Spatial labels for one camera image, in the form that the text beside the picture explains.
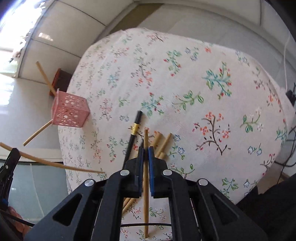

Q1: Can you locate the bamboo chopstick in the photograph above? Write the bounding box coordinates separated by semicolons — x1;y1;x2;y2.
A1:
36;61;57;96
151;132;162;148
0;141;106;174
156;133;172;158
23;120;53;146
143;130;149;224
122;152;166;213

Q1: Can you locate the black chopstick gold band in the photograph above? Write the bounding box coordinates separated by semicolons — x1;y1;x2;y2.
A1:
122;110;142;168

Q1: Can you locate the floral tablecloth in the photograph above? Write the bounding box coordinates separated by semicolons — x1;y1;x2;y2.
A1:
58;27;290;241

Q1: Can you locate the pink perforated utensil holder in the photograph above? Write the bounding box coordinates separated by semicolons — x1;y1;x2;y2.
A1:
51;89;90;128

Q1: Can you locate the brown bin with orange rim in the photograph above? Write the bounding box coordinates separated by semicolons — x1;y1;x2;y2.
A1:
52;68;72;92

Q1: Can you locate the black power adapter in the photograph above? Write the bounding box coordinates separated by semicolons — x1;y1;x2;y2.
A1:
286;90;296;106

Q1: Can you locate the white cable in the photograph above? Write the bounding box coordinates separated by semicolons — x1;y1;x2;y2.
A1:
282;34;292;91

